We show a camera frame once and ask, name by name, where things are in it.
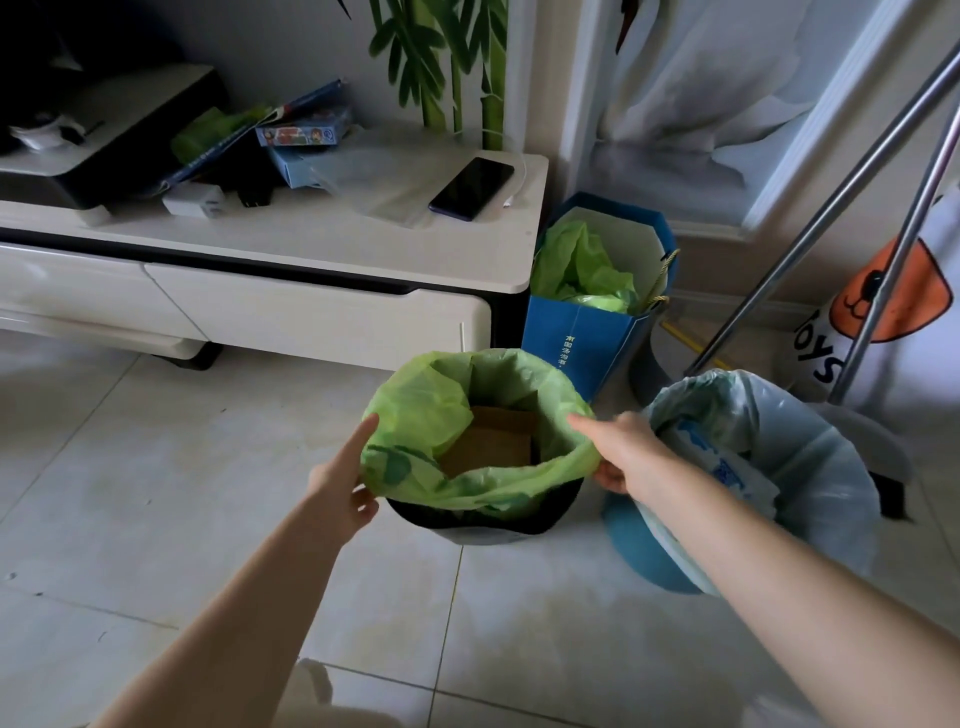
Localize green bamboo wall sticker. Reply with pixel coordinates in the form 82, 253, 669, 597
367, 0, 513, 132

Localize blue waste bin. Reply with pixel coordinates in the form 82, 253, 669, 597
603, 487, 723, 598

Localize green plastic bin liner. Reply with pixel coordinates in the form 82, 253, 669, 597
360, 348, 603, 523

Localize brown cardboard box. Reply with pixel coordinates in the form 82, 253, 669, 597
438, 405, 542, 481

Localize white and blue packet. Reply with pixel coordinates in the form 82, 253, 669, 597
673, 418, 786, 520

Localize silver metal rack legs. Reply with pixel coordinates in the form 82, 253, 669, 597
681, 43, 960, 407

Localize white television cabinet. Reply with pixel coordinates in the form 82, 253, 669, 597
0, 127, 551, 373

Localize person's right forearm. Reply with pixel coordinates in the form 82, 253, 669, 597
631, 450, 960, 728

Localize person's left hand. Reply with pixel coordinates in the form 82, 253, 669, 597
306, 412, 381, 548

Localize black and white printer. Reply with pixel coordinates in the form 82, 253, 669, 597
0, 63, 231, 228

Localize translucent white bin liner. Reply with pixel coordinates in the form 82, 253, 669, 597
637, 369, 883, 598

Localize thin blue book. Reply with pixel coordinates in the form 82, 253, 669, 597
153, 78, 347, 198

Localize light blue box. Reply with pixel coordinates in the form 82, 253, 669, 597
265, 142, 340, 189

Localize white power adapter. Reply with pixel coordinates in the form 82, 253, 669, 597
161, 183, 228, 221

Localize clear plastic sleeve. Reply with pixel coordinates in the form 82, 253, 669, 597
306, 123, 528, 231

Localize yellow stick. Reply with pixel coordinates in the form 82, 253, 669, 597
659, 321, 732, 372

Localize blue paper carrier bag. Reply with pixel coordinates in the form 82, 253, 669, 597
521, 192, 681, 403

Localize colourful cartoon card box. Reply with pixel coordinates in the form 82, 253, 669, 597
254, 103, 354, 150

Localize crumpled green plastic bag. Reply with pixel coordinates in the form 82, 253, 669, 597
530, 219, 644, 316

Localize black smartphone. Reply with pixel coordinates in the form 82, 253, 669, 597
427, 156, 518, 224

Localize white charging cable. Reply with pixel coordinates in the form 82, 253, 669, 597
450, 126, 533, 212

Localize black waste bin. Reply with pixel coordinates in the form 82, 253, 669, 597
385, 474, 587, 548

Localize person's right hand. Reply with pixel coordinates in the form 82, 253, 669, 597
567, 410, 678, 498

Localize white bag with orange dog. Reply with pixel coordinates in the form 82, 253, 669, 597
787, 191, 960, 430

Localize person's left forearm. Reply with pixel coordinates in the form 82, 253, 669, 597
90, 483, 348, 728

